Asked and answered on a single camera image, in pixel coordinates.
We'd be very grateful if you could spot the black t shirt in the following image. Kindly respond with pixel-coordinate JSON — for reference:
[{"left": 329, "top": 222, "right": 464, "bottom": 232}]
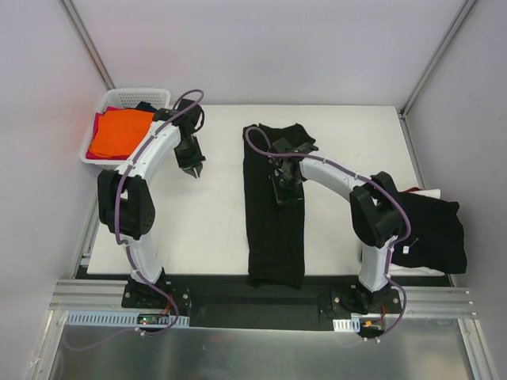
[
  {"left": 391, "top": 192, "right": 467, "bottom": 274},
  {"left": 242, "top": 142, "right": 305, "bottom": 288}
]

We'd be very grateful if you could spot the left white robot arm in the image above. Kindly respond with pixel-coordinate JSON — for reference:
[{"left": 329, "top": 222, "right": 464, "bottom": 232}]
[{"left": 97, "top": 98, "right": 205, "bottom": 309}]

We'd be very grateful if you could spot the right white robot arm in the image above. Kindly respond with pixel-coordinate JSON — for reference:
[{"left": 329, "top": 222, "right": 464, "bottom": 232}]
[{"left": 268, "top": 139, "right": 411, "bottom": 314}]

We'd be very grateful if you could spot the navy t shirt in basket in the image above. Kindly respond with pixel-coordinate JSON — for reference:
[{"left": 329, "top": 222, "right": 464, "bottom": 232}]
[{"left": 135, "top": 101, "right": 158, "bottom": 113}]

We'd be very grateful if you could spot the orange t shirt in basket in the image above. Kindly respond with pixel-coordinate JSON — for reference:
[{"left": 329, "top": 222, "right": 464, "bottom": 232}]
[{"left": 112, "top": 109, "right": 153, "bottom": 159}]

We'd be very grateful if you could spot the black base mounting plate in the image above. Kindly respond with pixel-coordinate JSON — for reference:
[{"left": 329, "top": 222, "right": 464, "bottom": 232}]
[{"left": 120, "top": 273, "right": 411, "bottom": 329}]

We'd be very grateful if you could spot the right white cable duct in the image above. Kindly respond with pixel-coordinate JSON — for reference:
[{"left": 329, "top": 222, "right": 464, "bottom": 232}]
[{"left": 333, "top": 317, "right": 360, "bottom": 333}]

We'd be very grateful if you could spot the white cable duct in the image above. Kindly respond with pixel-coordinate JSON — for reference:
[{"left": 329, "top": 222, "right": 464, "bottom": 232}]
[
  {"left": 67, "top": 311, "right": 190, "bottom": 329},
  {"left": 333, "top": 317, "right": 360, "bottom": 333}
]

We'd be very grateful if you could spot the left white cable duct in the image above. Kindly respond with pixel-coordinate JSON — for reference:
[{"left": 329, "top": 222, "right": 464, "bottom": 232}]
[{"left": 67, "top": 311, "right": 190, "bottom": 329}]

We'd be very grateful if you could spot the left aluminium corner post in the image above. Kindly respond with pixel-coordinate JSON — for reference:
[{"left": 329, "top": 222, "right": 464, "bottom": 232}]
[{"left": 58, "top": 0, "right": 116, "bottom": 91}]

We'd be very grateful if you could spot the aluminium corner post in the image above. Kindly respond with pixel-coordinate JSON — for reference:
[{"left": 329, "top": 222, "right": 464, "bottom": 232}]
[
  {"left": 58, "top": 0, "right": 116, "bottom": 91},
  {"left": 398, "top": 0, "right": 478, "bottom": 120}
]

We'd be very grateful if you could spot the right aluminium corner post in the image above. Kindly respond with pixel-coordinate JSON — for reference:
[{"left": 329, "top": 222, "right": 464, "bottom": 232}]
[{"left": 398, "top": 0, "right": 478, "bottom": 120}]

